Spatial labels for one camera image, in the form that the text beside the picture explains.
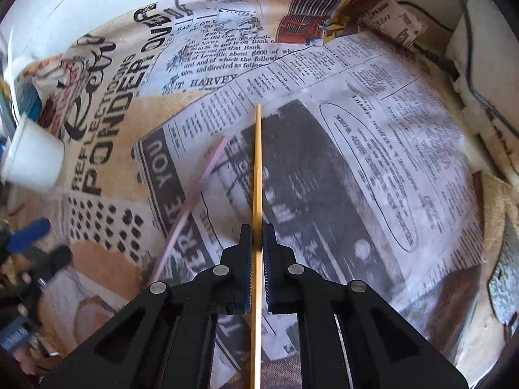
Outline yellow wooden chopstick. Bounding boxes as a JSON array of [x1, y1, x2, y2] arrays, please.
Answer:
[[249, 104, 263, 389]]

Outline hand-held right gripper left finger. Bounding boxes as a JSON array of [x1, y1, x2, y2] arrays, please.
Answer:
[[41, 224, 254, 389]]

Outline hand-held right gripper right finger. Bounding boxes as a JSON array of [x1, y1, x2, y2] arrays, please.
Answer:
[[261, 224, 469, 389]]

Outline newspaper print tablecloth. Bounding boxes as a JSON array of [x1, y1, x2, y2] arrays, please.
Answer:
[[8, 0, 487, 389]]

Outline white appliance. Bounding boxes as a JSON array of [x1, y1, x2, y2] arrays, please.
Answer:
[[444, 0, 519, 171]]

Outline black cable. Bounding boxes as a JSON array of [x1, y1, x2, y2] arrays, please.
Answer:
[[399, 0, 465, 79]]

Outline white cup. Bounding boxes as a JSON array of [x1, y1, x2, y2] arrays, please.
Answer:
[[0, 113, 66, 193]]

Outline blue bowl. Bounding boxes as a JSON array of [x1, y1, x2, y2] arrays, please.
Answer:
[[18, 77, 43, 121]]

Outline grey textured pad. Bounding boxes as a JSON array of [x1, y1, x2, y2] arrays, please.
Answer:
[[489, 215, 519, 327]]

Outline brown woven mat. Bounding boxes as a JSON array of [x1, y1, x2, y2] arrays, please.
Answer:
[[472, 170, 519, 272]]

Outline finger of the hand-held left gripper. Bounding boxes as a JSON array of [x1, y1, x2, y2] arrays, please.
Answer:
[[24, 245, 74, 290], [7, 218, 52, 253]]

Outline pink chopstick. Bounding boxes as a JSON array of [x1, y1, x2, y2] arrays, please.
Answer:
[[146, 136, 230, 288]]

